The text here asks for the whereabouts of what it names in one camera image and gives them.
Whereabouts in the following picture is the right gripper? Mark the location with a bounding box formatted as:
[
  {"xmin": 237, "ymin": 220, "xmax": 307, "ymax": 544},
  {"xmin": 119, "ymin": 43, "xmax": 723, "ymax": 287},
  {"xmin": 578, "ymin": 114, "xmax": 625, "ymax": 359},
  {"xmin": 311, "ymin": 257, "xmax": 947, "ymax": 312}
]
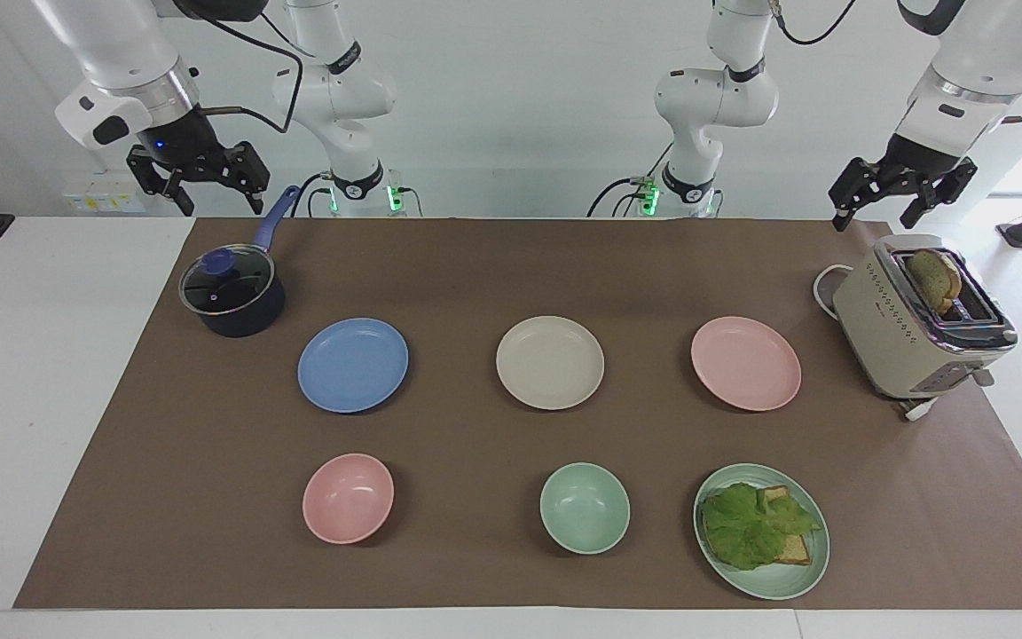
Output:
[{"xmin": 127, "ymin": 105, "xmax": 271, "ymax": 217}]

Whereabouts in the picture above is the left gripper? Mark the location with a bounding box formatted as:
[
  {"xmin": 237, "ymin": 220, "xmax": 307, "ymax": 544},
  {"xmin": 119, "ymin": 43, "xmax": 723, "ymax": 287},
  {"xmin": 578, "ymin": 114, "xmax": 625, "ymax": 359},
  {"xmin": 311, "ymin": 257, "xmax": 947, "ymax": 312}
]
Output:
[{"xmin": 829, "ymin": 133, "xmax": 978, "ymax": 233}]

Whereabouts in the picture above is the brown bread slice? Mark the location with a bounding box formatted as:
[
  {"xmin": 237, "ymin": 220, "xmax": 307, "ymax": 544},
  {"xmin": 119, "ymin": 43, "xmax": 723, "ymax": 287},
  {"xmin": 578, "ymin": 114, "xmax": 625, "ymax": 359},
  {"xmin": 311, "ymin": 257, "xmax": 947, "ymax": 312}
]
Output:
[{"xmin": 907, "ymin": 248, "xmax": 963, "ymax": 316}]

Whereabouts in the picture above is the glass lid with blue knob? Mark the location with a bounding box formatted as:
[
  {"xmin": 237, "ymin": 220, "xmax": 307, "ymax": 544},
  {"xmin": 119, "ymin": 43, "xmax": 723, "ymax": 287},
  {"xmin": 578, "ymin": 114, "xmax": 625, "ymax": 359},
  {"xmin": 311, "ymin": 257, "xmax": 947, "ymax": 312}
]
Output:
[{"xmin": 180, "ymin": 248, "xmax": 275, "ymax": 317}]

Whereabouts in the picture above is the beige toaster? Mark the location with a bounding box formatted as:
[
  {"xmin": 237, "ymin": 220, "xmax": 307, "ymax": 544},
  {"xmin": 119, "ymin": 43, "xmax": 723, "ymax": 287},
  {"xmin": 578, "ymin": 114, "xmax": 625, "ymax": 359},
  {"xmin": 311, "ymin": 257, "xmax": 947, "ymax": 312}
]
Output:
[{"xmin": 832, "ymin": 234, "xmax": 1019, "ymax": 400}]

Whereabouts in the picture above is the dark blue saucepan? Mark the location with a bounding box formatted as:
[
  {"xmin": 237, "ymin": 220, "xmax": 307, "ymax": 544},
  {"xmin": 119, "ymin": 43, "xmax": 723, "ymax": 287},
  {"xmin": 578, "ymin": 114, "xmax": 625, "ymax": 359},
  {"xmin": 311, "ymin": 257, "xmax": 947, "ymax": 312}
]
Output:
[{"xmin": 178, "ymin": 185, "xmax": 302, "ymax": 338}]

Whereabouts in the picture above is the pink plate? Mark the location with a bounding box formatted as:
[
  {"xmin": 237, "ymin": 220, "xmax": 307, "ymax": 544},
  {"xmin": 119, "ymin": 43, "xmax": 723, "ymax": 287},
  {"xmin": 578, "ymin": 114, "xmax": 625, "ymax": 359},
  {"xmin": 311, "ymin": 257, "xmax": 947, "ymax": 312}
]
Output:
[{"xmin": 690, "ymin": 316, "xmax": 803, "ymax": 413}]

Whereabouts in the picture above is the blue plate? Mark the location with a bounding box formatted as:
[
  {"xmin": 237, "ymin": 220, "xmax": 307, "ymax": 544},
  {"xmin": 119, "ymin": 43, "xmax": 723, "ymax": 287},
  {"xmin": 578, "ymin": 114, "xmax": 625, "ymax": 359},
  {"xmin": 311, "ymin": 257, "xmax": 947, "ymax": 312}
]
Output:
[{"xmin": 297, "ymin": 318, "xmax": 410, "ymax": 414}]

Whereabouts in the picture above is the pink bowl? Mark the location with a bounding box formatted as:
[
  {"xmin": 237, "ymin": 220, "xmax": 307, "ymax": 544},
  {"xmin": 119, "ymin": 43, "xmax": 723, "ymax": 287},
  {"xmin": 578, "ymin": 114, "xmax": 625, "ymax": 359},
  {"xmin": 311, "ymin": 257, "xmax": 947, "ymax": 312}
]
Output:
[{"xmin": 302, "ymin": 453, "xmax": 395, "ymax": 545}]

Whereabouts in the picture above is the green lettuce leaf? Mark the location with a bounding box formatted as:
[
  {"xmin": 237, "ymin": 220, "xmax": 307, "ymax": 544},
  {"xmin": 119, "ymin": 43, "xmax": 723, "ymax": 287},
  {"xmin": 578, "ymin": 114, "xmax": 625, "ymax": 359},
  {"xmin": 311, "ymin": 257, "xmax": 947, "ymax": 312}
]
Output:
[{"xmin": 702, "ymin": 482, "xmax": 822, "ymax": 571}]

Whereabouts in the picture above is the toasted bread slice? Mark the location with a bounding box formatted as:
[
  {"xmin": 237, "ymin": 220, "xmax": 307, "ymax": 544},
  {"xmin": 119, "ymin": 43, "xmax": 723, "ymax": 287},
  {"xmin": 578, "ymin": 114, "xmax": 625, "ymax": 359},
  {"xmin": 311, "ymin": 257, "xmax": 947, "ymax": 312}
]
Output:
[{"xmin": 724, "ymin": 485, "xmax": 814, "ymax": 566}]

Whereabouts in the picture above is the beige plate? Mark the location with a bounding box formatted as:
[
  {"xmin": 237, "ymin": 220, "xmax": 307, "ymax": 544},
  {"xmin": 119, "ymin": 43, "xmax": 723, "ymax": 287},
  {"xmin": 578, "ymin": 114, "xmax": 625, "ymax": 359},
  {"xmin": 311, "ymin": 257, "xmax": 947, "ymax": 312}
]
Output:
[{"xmin": 495, "ymin": 315, "xmax": 606, "ymax": 411}]

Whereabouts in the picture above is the green plate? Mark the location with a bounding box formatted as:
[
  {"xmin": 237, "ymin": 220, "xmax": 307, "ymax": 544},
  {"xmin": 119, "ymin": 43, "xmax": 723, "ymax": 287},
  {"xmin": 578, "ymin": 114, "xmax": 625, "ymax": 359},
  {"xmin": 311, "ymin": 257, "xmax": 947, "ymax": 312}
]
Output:
[{"xmin": 694, "ymin": 463, "xmax": 831, "ymax": 601}]

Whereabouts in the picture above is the green bowl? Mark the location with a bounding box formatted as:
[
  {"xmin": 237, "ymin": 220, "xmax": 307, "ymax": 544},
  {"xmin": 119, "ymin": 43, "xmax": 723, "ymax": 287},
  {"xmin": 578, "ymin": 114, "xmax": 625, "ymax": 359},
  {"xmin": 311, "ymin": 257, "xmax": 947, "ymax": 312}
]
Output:
[{"xmin": 539, "ymin": 462, "xmax": 632, "ymax": 556}]

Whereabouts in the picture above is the white wall socket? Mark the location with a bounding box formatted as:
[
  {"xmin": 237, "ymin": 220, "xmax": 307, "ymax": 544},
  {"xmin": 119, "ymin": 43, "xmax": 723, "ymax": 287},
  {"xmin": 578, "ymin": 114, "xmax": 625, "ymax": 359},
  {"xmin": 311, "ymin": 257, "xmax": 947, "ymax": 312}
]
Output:
[{"xmin": 63, "ymin": 182, "xmax": 146, "ymax": 215}]

